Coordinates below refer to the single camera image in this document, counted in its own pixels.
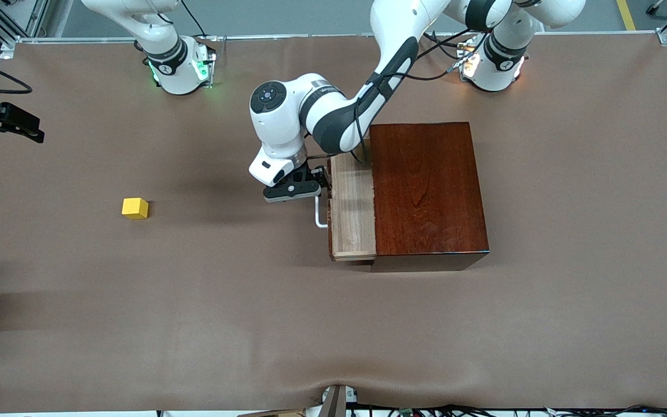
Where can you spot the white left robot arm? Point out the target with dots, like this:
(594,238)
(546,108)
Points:
(278,127)

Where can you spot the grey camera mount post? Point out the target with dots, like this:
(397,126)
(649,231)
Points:
(334,402)

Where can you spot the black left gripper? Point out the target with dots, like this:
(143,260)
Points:
(314,174)

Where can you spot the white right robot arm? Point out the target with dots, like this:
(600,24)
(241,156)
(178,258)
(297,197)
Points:
(177,63)

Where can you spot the yellow cube block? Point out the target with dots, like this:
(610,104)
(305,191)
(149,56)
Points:
(135,208)

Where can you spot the clear table edge strip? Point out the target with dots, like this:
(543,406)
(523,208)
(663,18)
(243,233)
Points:
(50,40)

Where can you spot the brown table cover sheet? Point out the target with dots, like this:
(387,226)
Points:
(194,318)

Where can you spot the dark wooden drawer cabinet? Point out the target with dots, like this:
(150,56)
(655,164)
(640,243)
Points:
(426,191)

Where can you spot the yellow floor tape strip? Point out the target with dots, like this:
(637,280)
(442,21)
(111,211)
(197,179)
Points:
(627,16)

